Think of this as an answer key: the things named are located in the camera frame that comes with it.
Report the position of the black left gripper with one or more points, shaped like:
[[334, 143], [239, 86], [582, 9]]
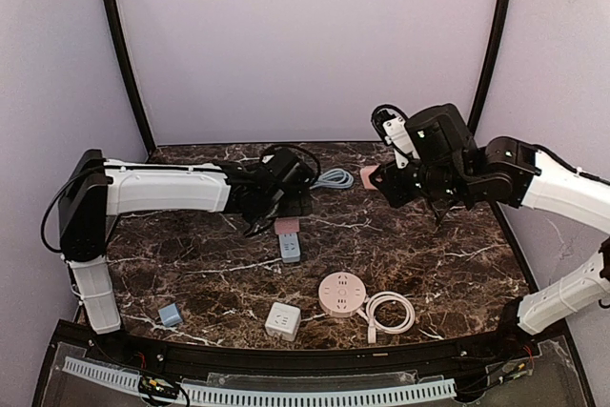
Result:
[[295, 202]]

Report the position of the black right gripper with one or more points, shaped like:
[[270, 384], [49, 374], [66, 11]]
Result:
[[397, 180]]

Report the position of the pink cube socket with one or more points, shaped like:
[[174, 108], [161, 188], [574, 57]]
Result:
[[286, 225]]

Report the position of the small pink plug adapter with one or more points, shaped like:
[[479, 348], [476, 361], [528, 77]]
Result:
[[369, 177]]

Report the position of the light blue power strip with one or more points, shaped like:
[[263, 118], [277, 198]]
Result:
[[289, 248]]

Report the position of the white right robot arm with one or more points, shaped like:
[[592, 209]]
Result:
[[523, 175]]

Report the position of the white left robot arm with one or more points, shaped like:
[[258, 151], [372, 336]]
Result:
[[100, 187]]

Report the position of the small blue plug adapter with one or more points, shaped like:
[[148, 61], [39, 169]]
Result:
[[170, 315]]

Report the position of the white cube socket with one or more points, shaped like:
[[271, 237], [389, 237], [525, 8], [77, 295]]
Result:
[[283, 321]]

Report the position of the round pink socket hub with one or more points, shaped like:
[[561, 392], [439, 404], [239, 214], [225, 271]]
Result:
[[341, 294]]

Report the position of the black front frame rail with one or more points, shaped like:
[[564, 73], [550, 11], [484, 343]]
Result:
[[458, 356]]

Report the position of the white slotted cable duct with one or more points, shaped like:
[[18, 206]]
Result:
[[193, 394]]

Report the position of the black right frame post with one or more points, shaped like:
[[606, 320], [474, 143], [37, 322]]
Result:
[[488, 64]]

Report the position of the black frame post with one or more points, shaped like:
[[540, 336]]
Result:
[[488, 64], [124, 62]]

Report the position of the black left frame post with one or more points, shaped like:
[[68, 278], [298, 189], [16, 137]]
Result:
[[124, 62]]

